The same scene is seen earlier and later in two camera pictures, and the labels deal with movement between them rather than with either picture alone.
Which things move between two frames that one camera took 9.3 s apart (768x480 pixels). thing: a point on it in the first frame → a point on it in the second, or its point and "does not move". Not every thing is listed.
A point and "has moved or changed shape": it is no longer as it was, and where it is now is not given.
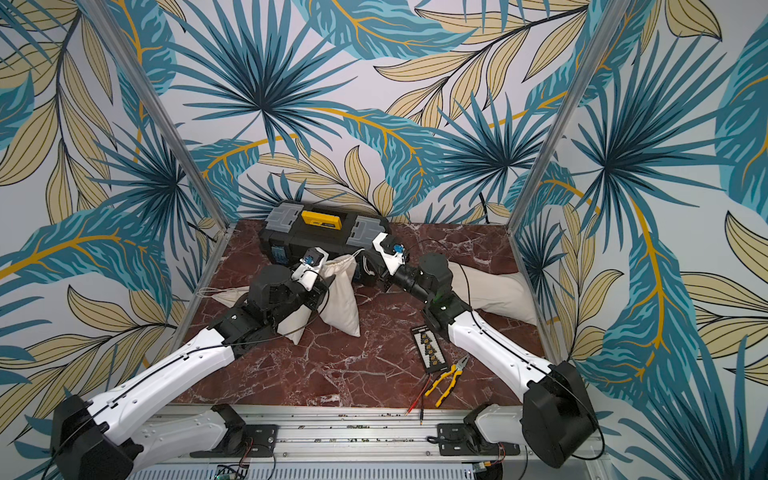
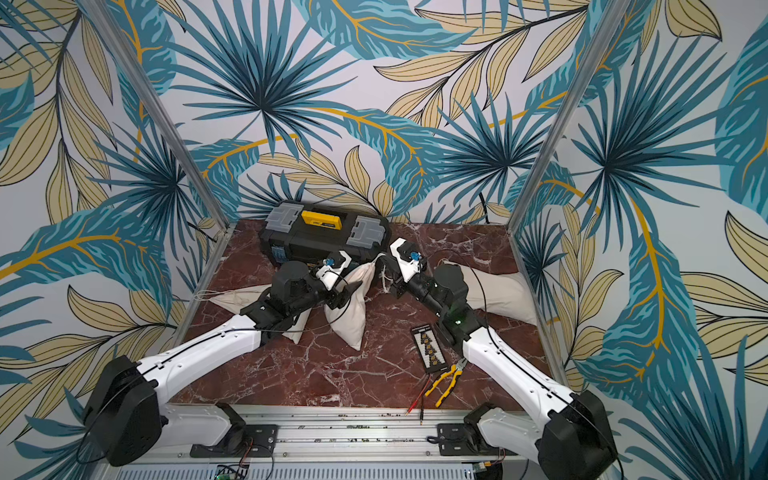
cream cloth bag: (502, 293) does not move
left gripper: (318, 294) → (341, 297)
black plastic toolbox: (289, 230) does not move
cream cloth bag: (339, 309) has moved or changed shape
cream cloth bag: (291, 322) does not move
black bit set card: (430, 354) does not move
